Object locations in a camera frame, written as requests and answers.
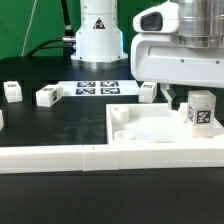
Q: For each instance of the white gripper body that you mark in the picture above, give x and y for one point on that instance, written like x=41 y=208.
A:
x=160 y=58

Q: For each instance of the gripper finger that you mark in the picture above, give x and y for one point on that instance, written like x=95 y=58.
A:
x=168 y=93

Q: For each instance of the white square tabletop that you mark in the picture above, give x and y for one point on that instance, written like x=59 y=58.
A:
x=157 y=123

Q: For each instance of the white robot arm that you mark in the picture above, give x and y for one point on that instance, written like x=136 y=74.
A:
x=99 y=41

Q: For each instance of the marker sheet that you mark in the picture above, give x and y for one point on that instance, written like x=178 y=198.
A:
x=99 y=88

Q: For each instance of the white U-shaped fence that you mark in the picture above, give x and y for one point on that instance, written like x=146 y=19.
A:
x=107 y=157

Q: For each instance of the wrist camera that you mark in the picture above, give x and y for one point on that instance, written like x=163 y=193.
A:
x=163 y=18

